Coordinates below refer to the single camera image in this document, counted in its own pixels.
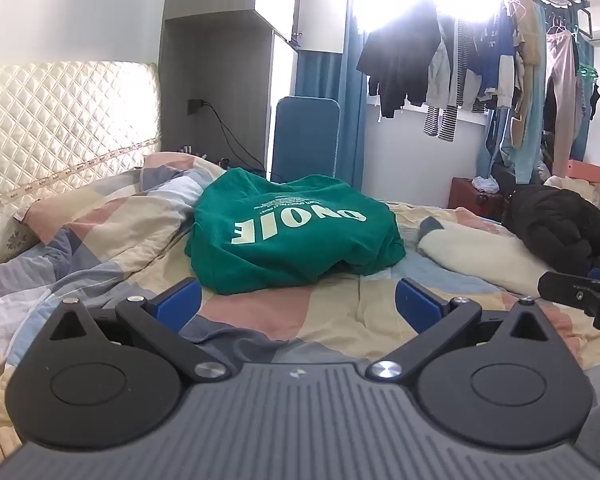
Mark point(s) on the red suitcase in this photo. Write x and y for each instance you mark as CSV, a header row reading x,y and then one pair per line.
x,y
472,205

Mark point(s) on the pale cloth bundle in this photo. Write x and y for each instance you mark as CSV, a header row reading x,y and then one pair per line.
x,y
485,184

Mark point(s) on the blue hanging garment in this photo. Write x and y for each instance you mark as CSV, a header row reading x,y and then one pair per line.
x,y
490,60

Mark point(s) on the blue folded board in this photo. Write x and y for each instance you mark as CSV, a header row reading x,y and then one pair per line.
x,y
305,140

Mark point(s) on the black hanging jacket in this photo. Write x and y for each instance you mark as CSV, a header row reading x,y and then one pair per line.
x,y
400,60

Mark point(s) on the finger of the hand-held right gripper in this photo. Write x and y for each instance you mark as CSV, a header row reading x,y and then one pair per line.
x,y
570,290

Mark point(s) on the patchwork quilt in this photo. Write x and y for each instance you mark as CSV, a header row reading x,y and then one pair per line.
x,y
105,230

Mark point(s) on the cream pillow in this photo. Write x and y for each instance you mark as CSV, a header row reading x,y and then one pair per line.
x,y
480,255

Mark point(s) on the black wall socket charger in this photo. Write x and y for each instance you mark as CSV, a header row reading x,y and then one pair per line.
x,y
196,107

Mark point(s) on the pink hanging pants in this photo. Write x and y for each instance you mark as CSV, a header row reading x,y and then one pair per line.
x,y
562,110

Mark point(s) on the blue curtain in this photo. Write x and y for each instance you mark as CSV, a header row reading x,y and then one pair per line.
x,y
352,125

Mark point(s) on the black padded jacket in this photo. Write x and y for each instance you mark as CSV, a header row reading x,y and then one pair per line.
x,y
555,225

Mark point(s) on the pink box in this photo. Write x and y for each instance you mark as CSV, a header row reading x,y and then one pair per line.
x,y
584,170

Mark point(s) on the floral pillow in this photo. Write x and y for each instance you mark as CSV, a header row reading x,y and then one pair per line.
x,y
5,240

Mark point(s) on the light blue hanging pants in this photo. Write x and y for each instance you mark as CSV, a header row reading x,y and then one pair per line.
x,y
530,150

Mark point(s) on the green sweatshirt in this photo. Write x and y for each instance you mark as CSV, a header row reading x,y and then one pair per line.
x,y
290,252

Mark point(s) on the cream quilted headboard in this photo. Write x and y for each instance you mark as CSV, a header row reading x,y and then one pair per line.
x,y
55,120

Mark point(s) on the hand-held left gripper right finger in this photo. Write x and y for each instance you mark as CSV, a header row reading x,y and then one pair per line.
x,y
420,305

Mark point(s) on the beige hanging garment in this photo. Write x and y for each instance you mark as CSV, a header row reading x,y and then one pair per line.
x,y
527,35

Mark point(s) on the striped hanging shirt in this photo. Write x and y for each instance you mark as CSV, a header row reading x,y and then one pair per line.
x,y
447,120

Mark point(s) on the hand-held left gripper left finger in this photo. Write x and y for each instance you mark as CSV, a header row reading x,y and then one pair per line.
x,y
180,305

